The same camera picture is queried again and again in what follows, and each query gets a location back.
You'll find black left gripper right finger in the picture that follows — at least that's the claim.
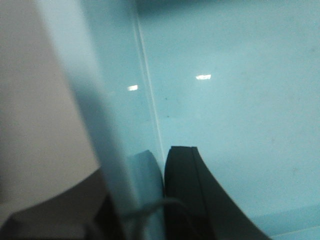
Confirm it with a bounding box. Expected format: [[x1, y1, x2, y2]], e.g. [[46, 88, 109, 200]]
[[164, 146, 269, 240]]

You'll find light blue plastic box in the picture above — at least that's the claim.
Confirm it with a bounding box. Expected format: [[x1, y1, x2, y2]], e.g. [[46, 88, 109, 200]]
[[36, 0, 320, 240]]

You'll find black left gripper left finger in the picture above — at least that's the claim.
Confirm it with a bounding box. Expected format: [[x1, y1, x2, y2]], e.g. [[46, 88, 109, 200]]
[[0, 169, 125, 240]]

